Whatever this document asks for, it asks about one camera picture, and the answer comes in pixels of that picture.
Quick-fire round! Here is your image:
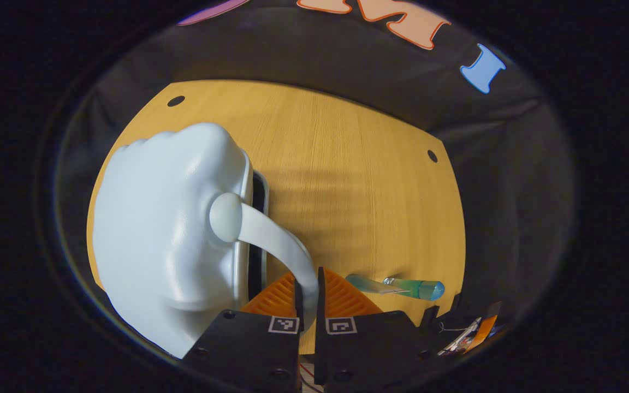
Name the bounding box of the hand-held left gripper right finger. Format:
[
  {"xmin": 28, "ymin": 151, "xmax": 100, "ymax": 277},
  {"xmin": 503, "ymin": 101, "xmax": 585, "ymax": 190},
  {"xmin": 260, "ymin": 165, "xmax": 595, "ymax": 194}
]
[{"xmin": 314, "ymin": 266, "xmax": 447, "ymax": 393}]

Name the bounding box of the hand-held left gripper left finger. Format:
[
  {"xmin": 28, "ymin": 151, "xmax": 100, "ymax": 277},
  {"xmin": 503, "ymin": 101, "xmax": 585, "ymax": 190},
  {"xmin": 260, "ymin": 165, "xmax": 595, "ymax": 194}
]
[{"xmin": 182, "ymin": 272, "xmax": 305, "ymax": 393}]

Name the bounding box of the blue skin care tube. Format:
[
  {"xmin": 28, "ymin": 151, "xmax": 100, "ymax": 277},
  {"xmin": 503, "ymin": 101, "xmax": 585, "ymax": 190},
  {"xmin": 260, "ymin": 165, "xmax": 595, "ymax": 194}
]
[{"xmin": 346, "ymin": 274, "xmax": 402, "ymax": 295}]

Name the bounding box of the green bottle with blue cap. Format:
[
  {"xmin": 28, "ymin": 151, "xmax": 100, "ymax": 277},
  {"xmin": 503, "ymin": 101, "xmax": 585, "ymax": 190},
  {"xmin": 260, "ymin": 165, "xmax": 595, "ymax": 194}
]
[{"xmin": 383, "ymin": 277, "xmax": 446, "ymax": 301}]

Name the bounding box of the light blue cloud-shaped suitcase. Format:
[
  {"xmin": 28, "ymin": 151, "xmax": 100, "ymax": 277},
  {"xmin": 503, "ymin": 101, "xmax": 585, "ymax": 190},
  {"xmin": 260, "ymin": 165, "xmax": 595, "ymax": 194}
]
[{"xmin": 92, "ymin": 122, "xmax": 319, "ymax": 358}]

